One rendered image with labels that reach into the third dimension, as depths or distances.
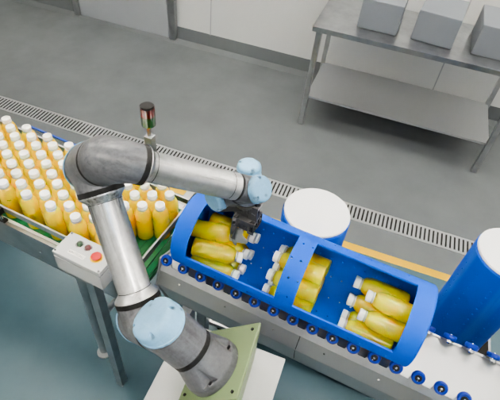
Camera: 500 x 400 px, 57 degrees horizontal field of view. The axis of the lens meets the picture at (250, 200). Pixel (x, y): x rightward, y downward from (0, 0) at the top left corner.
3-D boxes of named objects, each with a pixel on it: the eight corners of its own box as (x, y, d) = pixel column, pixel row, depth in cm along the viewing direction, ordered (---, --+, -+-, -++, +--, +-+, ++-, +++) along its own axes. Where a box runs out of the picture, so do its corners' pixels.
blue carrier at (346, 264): (397, 378, 154) (425, 351, 130) (175, 273, 175) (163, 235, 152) (418, 305, 169) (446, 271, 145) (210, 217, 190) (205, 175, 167)
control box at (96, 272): (103, 290, 159) (98, 273, 152) (57, 267, 164) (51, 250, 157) (121, 270, 166) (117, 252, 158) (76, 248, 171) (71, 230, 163)
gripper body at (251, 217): (251, 237, 152) (255, 213, 143) (228, 228, 154) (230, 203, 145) (261, 222, 157) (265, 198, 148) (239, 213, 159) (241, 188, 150)
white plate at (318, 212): (352, 195, 198) (351, 197, 198) (290, 182, 200) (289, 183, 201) (348, 244, 178) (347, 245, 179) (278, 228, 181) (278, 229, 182)
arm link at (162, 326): (186, 375, 102) (143, 342, 97) (159, 361, 113) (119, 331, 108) (215, 329, 108) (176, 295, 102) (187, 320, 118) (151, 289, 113)
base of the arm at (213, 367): (218, 401, 104) (190, 379, 100) (182, 392, 115) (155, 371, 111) (247, 343, 113) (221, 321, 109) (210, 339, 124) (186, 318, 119)
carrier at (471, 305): (432, 390, 232) (470, 364, 243) (519, 297, 169) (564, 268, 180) (394, 343, 248) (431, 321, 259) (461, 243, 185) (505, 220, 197)
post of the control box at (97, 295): (122, 386, 235) (90, 275, 163) (116, 382, 236) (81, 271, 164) (127, 379, 237) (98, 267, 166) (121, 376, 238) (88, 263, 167)
